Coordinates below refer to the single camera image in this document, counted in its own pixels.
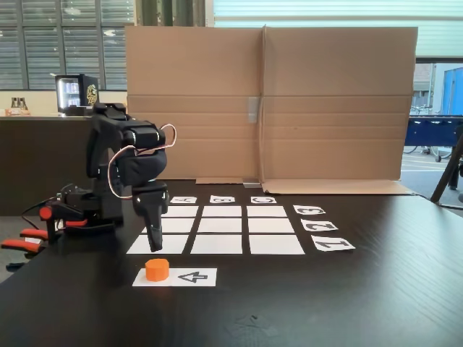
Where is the round orange token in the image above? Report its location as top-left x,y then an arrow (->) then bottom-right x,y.
144,257 -> 170,283

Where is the white nine-square grid sheet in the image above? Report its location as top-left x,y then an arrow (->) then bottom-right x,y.
125,205 -> 306,256

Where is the black red clamp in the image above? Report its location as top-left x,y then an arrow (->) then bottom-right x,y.
37,201 -> 117,244

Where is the white arrow paper sheet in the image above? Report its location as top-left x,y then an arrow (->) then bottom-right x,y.
131,267 -> 218,288

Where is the black mini fridge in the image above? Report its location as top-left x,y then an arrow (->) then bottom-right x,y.
54,73 -> 100,118

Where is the black orange clamp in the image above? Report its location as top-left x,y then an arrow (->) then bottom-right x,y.
0,226 -> 51,254

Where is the paper sheet number 3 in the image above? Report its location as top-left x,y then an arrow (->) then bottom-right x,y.
292,204 -> 326,215

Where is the paper sheet number 2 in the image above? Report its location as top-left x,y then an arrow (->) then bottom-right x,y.
300,218 -> 339,232

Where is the paper sheet number 1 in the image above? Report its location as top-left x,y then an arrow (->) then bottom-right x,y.
310,238 -> 357,252

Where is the brown cardboard screen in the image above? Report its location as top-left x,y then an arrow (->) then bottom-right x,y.
124,24 -> 419,197

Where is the blue foosball table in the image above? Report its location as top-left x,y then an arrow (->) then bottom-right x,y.
407,113 -> 463,164

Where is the black tripod leg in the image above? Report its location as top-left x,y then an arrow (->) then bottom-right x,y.
429,124 -> 463,204

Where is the white red servo cable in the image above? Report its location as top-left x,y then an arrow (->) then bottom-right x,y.
107,123 -> 178,200

